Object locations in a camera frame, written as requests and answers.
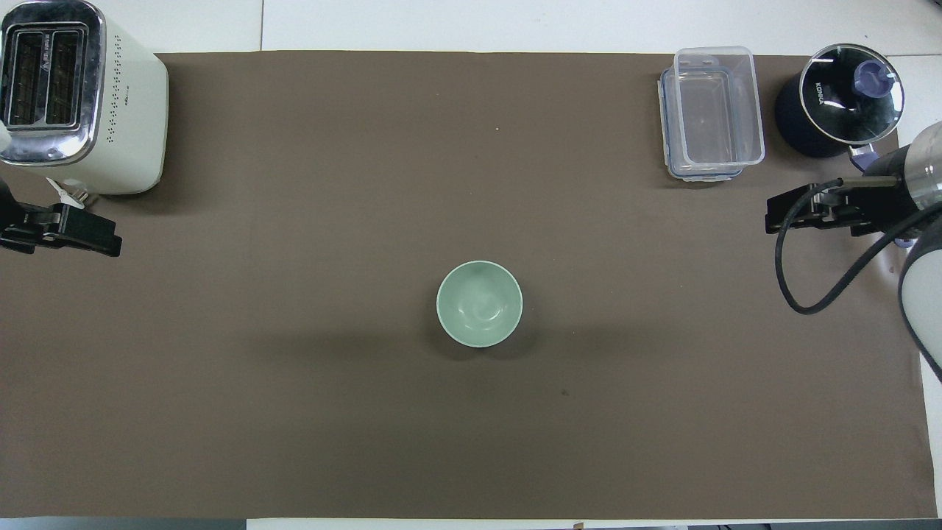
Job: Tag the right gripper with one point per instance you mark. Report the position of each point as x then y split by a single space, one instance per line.
879 199

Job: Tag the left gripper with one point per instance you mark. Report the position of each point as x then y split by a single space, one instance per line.
10 221

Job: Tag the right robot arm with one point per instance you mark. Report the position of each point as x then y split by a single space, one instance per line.
923 294

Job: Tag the green bowl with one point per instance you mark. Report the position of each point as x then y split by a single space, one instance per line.
479 303

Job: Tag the white plastic tag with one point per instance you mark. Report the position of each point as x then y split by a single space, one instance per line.
68 194

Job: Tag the glass lid with purple knob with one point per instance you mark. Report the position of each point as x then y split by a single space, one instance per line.
835 99

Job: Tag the black pot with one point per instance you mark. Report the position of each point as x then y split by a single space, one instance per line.
795 121

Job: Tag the cream toaster with chrome top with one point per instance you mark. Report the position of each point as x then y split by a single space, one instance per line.
129 110

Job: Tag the clear plastic food container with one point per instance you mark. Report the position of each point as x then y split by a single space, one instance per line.
717 110

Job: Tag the clear lid with blue seal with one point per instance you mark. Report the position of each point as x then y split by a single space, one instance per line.
667 125

